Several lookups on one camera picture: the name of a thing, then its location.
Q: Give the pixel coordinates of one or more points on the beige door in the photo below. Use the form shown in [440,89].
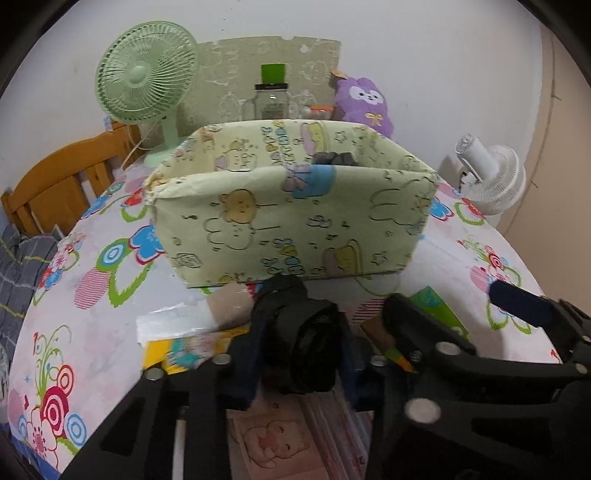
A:
[550,227]

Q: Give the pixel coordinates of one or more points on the white beige sock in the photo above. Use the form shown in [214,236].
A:
[228,306]

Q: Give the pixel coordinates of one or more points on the floral tablecloth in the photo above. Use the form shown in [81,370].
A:
[77,352]

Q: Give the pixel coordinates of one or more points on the purple bunny plush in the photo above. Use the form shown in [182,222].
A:
[359,100]

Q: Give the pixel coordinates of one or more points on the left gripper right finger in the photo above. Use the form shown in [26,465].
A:
[377,384]

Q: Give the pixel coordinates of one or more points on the green desk fan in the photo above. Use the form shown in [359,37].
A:
[143,77]

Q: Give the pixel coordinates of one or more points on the grey sock pair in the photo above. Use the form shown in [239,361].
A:
[334,158]

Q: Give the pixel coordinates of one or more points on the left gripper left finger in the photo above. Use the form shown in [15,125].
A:
[137,439]

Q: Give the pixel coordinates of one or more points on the wooden bed headboard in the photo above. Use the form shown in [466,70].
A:
[51,195]

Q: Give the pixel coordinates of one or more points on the grey plaid pillow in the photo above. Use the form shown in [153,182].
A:
[23,260]

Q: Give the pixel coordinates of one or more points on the white standing fan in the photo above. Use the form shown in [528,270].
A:
[491,177]

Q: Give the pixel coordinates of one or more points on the green cup on jar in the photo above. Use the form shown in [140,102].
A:
[272,74]

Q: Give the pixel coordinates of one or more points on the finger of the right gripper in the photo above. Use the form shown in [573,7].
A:
[416,333]
[534,310]

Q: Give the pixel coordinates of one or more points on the glass mason jar mug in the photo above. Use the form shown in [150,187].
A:
[269,102]

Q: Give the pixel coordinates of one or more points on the yellow cartoon fabric box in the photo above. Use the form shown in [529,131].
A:
[242,202]

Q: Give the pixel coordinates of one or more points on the yellow cartoon tissue pack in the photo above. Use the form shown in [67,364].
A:
[186,353]

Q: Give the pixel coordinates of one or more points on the black sock pair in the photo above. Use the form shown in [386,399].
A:
[302,340]

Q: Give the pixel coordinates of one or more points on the clear plastic mask pack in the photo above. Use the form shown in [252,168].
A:
[341,434]

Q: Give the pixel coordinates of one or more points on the green tissue pack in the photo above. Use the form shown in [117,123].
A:
[368,318]

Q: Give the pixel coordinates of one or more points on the pink wet wipes pack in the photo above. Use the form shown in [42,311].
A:
[272,440]

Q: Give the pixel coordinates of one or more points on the green patterned cardboard panel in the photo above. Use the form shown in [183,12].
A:
[230,69]

